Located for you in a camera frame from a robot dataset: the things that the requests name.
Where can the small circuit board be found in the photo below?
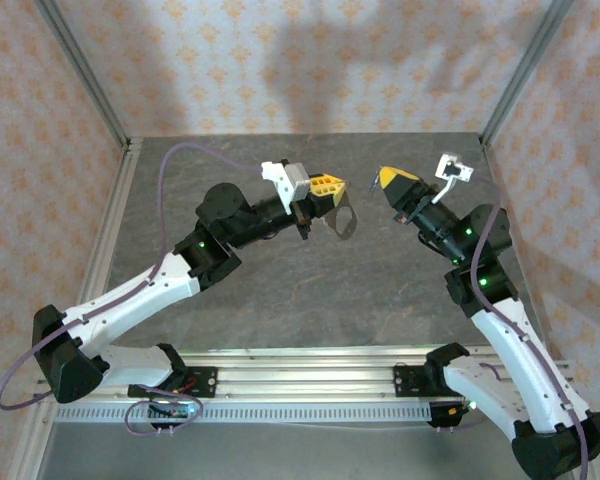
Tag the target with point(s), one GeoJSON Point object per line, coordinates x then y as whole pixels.
{"type": "Point", "coordinates": [450, 412]}
{"type": "Point", "coordinates": [177, 411]}

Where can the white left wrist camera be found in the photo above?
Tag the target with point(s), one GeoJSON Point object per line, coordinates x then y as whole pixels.
{"type": "Point", "coordinates": [292, 182]}

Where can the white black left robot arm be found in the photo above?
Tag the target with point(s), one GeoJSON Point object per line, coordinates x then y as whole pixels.
{"type": "Point", "coordinates": [130, 300]}

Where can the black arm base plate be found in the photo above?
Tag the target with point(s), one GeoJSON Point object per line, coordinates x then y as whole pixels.
{"type": "Point", "coordinates": [205, 382]}
{"type": "Point", "coordinates": [405, 382]}

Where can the aluminium frame post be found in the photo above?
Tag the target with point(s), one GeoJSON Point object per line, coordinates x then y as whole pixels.
{"type": "Point", "coordinates": [526, 65]}
{"type": "Point", "coordinates": [81, 65]}

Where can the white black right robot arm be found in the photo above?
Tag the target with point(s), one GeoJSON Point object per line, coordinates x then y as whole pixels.
{"type": "Point", "coordinates": [510, 340]}

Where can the aluminium side rail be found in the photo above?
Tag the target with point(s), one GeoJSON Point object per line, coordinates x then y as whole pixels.
{"type": "Point", "coordinates": [111, 215]}
{"type": "Point", "coordinates": [532, 290]}

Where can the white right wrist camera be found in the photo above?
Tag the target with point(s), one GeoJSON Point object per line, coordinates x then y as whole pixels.
{"type": "Point", "coordinates": [452, 167]}

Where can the grey metal sheet panel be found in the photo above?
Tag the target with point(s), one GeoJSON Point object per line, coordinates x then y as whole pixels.
{"type": "Point", "coordinates": [300, 455]}

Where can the aluminium base rail beam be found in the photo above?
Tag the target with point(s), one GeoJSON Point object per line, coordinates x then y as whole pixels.
{"type": "Point", "coordinates": [305, 372]}

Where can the aluminium lower frame bar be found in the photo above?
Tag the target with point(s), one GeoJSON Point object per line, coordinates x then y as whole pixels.
{"type": "Point", "coordinates": [27, 445]}

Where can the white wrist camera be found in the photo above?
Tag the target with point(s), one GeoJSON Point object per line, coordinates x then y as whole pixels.
{"type": "Point", "coordinates": [452, 167]}
{"type": "Point", "coordinates": [292, 182]}

